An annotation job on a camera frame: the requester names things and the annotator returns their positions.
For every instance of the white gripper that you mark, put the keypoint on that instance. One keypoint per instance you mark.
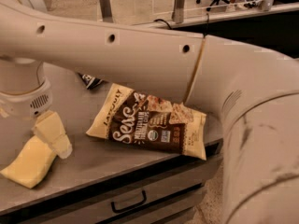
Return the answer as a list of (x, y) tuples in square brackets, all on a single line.
[(23, 104)]

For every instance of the yellow sponge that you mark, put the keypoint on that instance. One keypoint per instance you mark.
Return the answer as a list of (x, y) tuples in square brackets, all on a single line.
[(31, 165)]

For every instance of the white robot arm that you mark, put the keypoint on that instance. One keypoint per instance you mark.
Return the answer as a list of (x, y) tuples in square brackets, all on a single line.
[(253, 92)]

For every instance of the dark blue snack bag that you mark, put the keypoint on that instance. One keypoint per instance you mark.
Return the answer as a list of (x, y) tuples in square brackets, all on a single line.
[(90, 81)]

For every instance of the brown cream chip bag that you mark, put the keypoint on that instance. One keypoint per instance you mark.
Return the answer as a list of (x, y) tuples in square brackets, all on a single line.
[(136, 118)]

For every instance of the grey drawer with black handle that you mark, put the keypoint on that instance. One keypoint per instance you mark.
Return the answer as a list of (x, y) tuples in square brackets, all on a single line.
[(163, 193)]

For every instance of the metal glass bracket left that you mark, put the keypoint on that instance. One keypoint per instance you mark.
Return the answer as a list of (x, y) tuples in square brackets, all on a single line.
[(106, 10)]

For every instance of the metal glass bracket middle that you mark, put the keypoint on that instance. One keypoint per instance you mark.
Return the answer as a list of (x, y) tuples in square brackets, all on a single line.
[(178, 11)]

